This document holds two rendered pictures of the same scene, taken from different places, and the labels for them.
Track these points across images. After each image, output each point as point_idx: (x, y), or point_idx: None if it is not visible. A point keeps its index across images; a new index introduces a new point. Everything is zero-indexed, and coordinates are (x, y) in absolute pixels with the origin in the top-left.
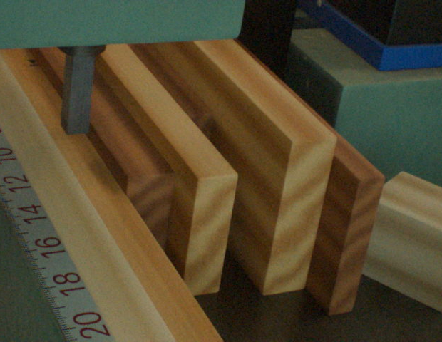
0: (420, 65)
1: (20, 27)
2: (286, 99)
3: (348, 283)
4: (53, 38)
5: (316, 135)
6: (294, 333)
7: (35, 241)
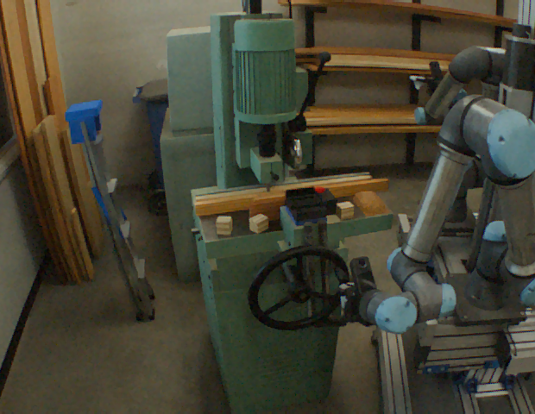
0: (287, 212)
1: (254, 171)
2: (265, 197)
3: (249, 217)
4: (254, 173)
5: (254, 197)
6: (246, 218)
7: (239, 187)
